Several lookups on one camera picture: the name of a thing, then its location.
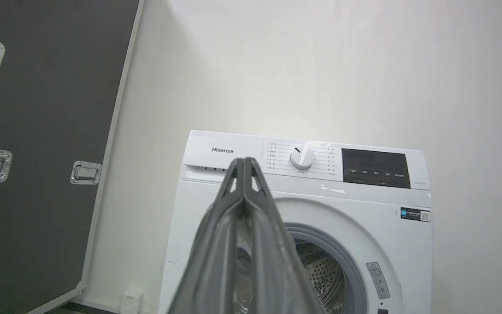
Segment white detergent drawer front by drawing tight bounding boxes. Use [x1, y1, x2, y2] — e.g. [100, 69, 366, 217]
[183, 132, 264, 176]

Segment black QR code sticker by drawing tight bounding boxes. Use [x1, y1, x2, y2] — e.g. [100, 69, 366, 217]
[400, 207, 431, 223]

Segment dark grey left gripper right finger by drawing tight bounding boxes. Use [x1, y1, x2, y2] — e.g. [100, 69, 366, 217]
[244, 157, 326, 314]

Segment grey rubber door gasket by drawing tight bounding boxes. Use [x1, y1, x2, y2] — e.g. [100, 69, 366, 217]
[283, 223, 367, 314]

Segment white wall socket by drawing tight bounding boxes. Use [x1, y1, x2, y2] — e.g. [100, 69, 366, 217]
[121, 290, 144, 314]

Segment white Hisense washing machine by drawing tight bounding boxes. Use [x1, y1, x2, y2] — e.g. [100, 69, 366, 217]
[159, 130, 434, 314]

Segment white round program dial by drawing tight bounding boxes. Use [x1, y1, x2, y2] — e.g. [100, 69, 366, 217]
[289, 146, 315, 170]

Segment round glass washer door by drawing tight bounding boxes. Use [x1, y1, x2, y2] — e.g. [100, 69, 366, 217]
[192, 203, 257, 314]

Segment black washer display panel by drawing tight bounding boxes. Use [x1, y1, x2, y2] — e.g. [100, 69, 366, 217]
[342, 148, 411, 189]

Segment grey warning label sticker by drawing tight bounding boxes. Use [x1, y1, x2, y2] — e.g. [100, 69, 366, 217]
[366, 261, 391, 300]

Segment perforated steel washer drum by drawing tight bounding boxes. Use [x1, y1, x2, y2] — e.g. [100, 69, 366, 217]
[294, 239, 347, 314]

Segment black flight case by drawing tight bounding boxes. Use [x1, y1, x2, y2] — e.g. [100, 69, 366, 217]
[0, 0, 145, 314]

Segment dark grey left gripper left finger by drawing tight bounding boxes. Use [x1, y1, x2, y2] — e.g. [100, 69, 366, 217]
[167, 157, 246, 314]

